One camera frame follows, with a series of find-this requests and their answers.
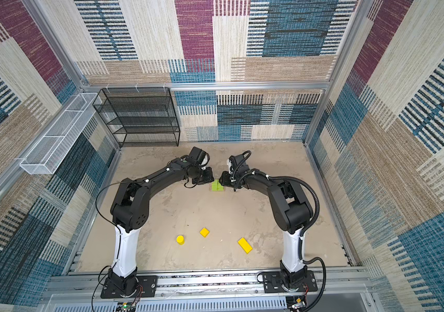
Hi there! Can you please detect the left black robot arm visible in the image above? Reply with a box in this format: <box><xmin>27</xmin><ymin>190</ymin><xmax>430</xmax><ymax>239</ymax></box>
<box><xmin>105</xmin><ymin>147</ymin><xmax>214</xmax><ymax>297</ymax></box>

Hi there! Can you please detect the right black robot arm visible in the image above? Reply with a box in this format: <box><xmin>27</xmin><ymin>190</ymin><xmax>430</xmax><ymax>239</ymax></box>
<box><xmin>219</xmin><ymin>151</ymin><xmax>317</xmax><ymax>291</ymax></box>

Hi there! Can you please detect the small yellow square block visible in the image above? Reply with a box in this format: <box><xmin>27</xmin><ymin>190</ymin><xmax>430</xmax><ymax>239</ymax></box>
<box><xmin>200</xmin><ymin>227</ymin><xmax>210</xmax><ymax>237</ymax></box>

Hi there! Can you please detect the long yellow block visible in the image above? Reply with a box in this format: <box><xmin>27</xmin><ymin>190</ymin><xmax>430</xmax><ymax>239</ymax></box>
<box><xmin>237</xmin><ymin>237</ymin><xmax>253</xmax><ymax>254</ymax></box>

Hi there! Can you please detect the yellow cylinder block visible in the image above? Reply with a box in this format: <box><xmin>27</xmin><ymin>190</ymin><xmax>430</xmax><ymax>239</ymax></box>
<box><xmin>176</xmin><ymin>235</ymin><xmax>185</xmax><ymax>245</ymax></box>

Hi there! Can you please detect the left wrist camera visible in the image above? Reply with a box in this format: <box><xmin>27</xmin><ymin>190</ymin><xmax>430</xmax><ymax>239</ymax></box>
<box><xmin>201</xmin><ymin>153</ymin><xmax>210</xmax><ymax>167</ymax></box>

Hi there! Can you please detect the black wire shelf rack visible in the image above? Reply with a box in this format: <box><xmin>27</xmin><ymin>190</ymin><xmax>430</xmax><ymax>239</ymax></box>
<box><xmin>93</xmin><ymin>87</ymin><xmax>181</xmax><ymax>148</ymax></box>

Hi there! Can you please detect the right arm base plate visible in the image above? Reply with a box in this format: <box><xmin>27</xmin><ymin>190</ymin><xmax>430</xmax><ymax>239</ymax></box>
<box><xmin>257</xmin><ymin>270</ymin><xmax>319</xmax><ymax>293</ymax></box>

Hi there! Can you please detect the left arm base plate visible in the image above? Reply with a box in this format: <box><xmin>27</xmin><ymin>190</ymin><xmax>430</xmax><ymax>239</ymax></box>
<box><xmin>100</xmin><ymin>274</ymin><xmax>158</xmax><ymax>299</ymax></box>

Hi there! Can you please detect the white wire mesh basket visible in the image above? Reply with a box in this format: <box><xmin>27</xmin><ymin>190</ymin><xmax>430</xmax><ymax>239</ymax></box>
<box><xmin>19</xmin><ymin>93</ymin><xmax>97</xmax><ymax>175</ymax></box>

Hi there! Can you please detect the aluminium front rail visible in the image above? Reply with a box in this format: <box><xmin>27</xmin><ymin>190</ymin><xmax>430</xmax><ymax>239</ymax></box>
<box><xmin>37</xmin><ymin>267</ymin><xmax>384</xmax><ymax>311</ymax></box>

